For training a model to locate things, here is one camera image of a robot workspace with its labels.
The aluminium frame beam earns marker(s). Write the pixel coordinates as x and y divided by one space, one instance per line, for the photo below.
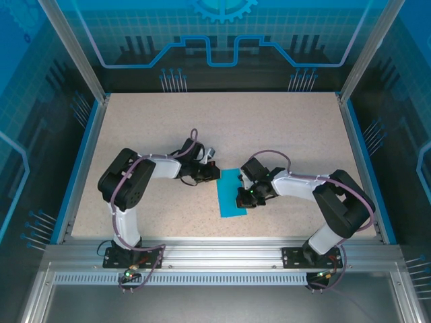
222 257

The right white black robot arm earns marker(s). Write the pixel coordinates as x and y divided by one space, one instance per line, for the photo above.
343 208

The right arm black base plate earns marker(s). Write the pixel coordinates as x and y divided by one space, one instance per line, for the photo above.
293 257

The aluminium side rail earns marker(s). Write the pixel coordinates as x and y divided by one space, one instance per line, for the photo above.
86 161
359 161

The aluminium frame post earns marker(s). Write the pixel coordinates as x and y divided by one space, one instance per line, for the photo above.
370 50
77 50

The blue paper sheet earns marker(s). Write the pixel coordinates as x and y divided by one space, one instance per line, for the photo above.
229 198

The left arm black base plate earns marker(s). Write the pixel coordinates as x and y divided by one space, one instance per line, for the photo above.
114 259

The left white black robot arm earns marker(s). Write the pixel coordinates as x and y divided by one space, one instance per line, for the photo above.
126 188

